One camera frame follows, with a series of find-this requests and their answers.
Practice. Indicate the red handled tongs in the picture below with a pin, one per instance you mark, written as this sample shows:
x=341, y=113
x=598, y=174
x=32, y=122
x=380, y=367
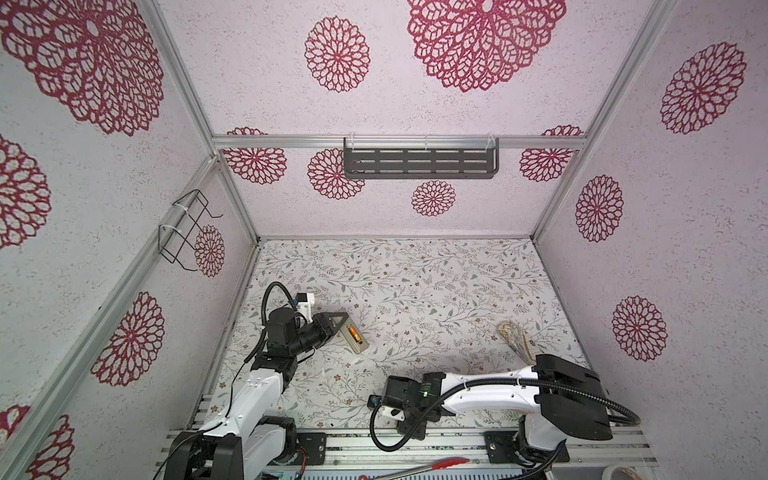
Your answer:
x=440, y=465

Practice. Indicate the white universal AC remote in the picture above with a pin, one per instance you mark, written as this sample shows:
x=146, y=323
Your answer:
x=354, y=347

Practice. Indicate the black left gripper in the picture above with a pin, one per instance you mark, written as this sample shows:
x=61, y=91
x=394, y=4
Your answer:
x=322, y=321

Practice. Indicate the black wire wall rack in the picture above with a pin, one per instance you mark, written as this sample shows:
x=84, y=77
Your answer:
x=192, y=242

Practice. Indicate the grey slotted wall shelf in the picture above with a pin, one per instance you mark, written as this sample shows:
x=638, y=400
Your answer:
x=420, y=163

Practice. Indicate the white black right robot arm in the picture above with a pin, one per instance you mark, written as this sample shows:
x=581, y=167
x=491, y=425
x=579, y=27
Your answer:
x=557, y=400

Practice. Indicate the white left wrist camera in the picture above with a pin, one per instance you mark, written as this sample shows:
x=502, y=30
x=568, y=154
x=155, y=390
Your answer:
x=305, y=302

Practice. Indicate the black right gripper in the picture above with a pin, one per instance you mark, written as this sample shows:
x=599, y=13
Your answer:
x=402, y=429

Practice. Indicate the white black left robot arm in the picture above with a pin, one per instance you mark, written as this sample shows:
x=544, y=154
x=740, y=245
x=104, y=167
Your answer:
x=242, y=441

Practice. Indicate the orange AA battery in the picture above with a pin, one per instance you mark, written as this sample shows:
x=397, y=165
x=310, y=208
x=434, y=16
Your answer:
x=355, y=335

